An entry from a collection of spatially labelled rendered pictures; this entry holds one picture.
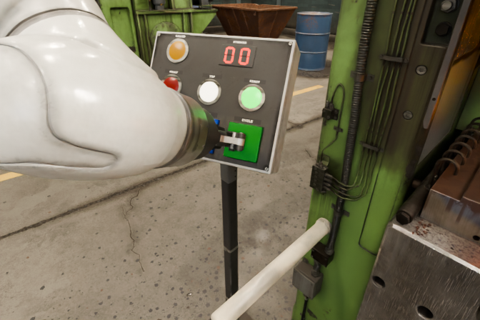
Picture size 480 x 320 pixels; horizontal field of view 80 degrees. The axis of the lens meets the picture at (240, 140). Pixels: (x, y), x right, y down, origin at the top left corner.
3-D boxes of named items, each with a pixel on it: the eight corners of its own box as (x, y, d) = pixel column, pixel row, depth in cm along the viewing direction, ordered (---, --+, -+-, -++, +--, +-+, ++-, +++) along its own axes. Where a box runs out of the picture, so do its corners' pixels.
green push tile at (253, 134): (255, 163, 59) (262, 127, 59) (222, 156, 61) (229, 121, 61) (258, 163, 60) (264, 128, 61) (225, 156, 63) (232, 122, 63)
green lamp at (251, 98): (253, 112, 59) (254, 91, 57) (238, 106, 62) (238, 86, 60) (264, 108, 61) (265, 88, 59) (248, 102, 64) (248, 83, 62)
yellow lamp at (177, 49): (178, 63, 66) (176, 43, 64) (167, 59, 69) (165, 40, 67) (189, 61, 67) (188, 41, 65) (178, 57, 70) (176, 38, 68)
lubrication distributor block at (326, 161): (324, 203, 85) (331, 165, 78) (307, 194, 89) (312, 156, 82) (331, 198, 87) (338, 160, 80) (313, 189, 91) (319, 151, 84)
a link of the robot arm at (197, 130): (179, 177, 29) (205, 173, 35) (196, 89, 29) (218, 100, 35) (110, 159, 32) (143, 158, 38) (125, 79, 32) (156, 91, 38)
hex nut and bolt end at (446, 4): (445, 38, 54) (458, -3, 51) (428, 36, 56) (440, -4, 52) (449, 36, 56) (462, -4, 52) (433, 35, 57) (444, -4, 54)
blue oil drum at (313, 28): (310, 73, 480) (317, 15, 438) (285, 66, 521) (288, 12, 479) (332, 67, 511) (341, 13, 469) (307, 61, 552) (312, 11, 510)
